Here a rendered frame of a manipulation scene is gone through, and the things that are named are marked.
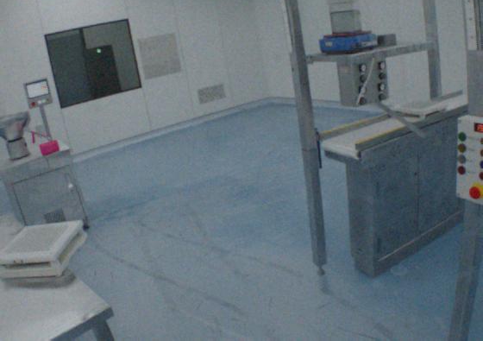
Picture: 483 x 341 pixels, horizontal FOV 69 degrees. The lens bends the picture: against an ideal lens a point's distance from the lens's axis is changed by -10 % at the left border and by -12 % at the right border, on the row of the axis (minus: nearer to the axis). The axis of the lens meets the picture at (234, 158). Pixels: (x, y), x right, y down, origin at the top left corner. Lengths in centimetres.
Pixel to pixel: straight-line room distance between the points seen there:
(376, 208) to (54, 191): 256
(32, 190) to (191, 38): 444
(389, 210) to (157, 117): 512
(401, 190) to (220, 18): 571
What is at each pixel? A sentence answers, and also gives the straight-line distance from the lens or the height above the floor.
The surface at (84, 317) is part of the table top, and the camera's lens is 105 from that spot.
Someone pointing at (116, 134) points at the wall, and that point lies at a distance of 651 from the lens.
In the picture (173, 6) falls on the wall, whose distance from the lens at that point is 696.
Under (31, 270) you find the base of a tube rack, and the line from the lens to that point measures 132.
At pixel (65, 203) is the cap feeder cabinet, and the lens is 355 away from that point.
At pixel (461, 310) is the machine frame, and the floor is 33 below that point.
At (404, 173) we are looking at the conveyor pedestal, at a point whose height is 57.
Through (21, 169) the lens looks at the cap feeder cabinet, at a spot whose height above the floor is 71.
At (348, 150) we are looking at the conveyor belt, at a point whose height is 80.
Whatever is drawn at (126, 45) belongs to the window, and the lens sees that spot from 655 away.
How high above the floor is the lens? 140
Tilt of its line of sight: 18 degrees down
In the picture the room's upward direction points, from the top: 10 degrees counter-clockwise
